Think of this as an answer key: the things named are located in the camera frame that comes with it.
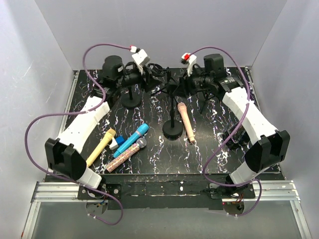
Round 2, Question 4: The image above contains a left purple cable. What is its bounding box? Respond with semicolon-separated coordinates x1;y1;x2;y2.
25;43;139;226

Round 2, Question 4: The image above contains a black tripod shock-mount stand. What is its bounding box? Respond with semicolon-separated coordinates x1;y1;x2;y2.
148;63;178;103

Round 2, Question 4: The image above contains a black round-base mic stand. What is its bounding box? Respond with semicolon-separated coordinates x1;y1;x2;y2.
121;84;142;109

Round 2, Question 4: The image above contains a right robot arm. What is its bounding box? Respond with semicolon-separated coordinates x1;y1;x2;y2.
177;53;290;198

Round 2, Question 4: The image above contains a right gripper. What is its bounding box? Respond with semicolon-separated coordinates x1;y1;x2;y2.
172;66;213;99

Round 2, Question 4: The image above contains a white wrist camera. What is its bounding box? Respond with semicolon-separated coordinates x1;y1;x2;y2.
181;53;197;76
132;47;150;75

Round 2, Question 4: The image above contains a blue and white block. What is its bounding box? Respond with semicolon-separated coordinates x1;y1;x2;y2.
108;136;125;150

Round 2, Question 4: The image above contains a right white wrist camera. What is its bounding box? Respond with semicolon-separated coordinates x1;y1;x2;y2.
181;53;197;76

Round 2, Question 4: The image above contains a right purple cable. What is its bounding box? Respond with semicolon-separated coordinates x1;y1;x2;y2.
189;46;262;217

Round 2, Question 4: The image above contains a pink microphone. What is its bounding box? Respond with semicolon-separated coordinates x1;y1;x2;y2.
177;103;195;143

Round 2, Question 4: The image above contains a purple cable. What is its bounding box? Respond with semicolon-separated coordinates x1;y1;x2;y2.
189;46;262;217
25;43;139;226

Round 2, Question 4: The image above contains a glitter rhinestone microphone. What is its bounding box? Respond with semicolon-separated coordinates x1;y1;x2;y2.
106;138;147;173

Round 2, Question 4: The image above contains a cyan blue microphone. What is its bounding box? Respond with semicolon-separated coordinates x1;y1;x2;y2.
113;123;149;158

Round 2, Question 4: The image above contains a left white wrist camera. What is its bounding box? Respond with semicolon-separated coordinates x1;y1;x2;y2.
132;47;150;75

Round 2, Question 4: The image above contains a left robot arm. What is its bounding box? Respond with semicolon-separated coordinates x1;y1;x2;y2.
45;51;160;199

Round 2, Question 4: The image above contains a cream yellow microphone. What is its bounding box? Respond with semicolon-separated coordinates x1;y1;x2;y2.
86;129;116;167

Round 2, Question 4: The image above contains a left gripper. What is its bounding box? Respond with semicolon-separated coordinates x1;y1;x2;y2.
117;65;163;92

